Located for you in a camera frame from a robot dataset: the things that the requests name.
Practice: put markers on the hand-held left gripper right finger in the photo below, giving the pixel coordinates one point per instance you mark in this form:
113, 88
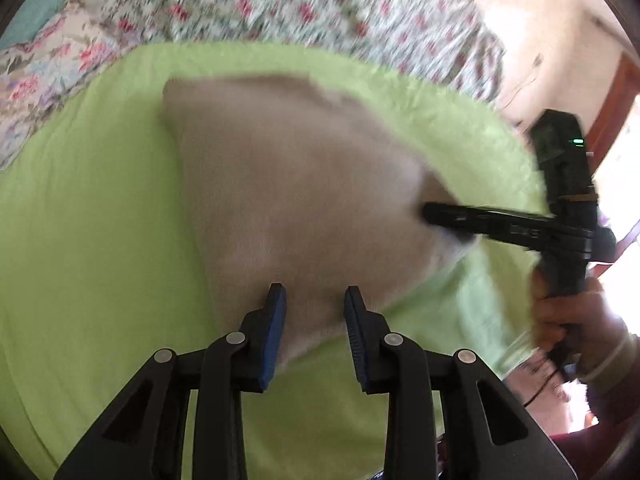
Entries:
356, 340

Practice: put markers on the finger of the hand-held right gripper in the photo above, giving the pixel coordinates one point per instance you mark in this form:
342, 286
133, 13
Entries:
490, 222

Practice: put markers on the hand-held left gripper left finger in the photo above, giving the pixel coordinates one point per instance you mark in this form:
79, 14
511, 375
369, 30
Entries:
272, 340

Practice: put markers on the beige knit sweater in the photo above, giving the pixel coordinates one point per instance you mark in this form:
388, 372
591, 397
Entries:
300, 185

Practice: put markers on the person's right forearm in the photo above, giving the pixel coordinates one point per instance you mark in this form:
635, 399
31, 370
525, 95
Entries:
615, 395

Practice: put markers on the person's right hand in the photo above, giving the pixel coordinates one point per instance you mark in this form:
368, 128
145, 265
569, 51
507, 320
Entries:
600, 325

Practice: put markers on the green bed sheet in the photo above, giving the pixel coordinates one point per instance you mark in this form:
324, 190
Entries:
100, 260

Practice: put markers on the pink printed cloth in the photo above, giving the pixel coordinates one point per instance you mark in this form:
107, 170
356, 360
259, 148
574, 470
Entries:
567, 407

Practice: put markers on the dark red cloth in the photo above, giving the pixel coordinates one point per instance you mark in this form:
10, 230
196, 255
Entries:
590, 450

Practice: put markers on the white pink-flowered quilt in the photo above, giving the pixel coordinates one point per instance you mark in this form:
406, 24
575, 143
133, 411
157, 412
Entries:
300, 0

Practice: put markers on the pastel floral ruffled pillow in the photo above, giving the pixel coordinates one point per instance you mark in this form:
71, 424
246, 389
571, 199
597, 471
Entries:
50, 70

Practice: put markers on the teal floral pillow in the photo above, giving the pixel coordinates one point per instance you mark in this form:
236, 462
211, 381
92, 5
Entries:
40, 10

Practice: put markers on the wooden door frame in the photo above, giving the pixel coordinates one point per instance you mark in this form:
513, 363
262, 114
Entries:
617, 100

